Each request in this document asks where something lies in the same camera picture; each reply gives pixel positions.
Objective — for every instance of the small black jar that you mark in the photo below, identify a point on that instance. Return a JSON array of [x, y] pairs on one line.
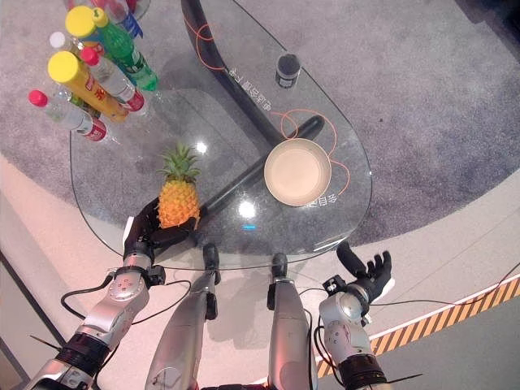
[[287, 71]]

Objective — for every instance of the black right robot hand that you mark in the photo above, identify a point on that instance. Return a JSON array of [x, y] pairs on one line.
[[373, 276]]

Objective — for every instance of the yellow toy pineapple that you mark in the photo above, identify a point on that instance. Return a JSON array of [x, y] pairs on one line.
[[178, 201]]

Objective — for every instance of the black table frame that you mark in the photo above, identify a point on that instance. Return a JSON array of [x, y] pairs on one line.
[[239, 87]]

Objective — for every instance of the clear bottle red cap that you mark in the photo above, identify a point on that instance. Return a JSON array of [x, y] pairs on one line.
[[69, 118], [115, 85]]

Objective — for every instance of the yellow black hazard tape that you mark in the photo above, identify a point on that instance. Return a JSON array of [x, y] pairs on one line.
[[447, 313]]

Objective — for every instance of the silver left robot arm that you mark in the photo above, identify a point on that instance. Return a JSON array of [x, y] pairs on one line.
[[109, 300]]

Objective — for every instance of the grey carpet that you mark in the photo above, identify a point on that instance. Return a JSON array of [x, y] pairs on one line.
[[426, 101]]

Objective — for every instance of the silver left robot leg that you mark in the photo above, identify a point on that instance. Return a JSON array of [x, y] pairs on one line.
[[183, 325]]

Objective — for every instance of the clear bottle blue label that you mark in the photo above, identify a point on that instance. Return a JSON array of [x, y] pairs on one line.
[[130, 18]]

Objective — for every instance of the clear bottle white cap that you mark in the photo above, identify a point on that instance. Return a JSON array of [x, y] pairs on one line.
[[61, 42]]

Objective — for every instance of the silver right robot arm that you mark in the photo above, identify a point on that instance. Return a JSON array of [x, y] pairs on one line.
[[345, 325]]

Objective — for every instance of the round beige plate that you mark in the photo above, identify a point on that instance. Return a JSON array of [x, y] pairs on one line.
[[294, 172]]

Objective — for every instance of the yellow-capped drink bottle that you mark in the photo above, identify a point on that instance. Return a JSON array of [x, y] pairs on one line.
[[81, 22]]

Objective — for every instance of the silver right robot leg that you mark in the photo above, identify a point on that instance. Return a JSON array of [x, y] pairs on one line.
[[288, 325]]

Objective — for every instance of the yellow tube bottle yellow cap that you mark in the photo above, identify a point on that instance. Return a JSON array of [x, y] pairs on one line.
[[87, 87]]

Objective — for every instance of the green soda bottle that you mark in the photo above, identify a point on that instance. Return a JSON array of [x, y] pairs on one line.
[[130, 59]]

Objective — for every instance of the silver robot leg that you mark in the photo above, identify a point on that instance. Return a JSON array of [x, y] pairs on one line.
[[183, 325], [288, 325]]

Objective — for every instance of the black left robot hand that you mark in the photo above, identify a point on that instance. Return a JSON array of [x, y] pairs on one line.
[[140, 237]]

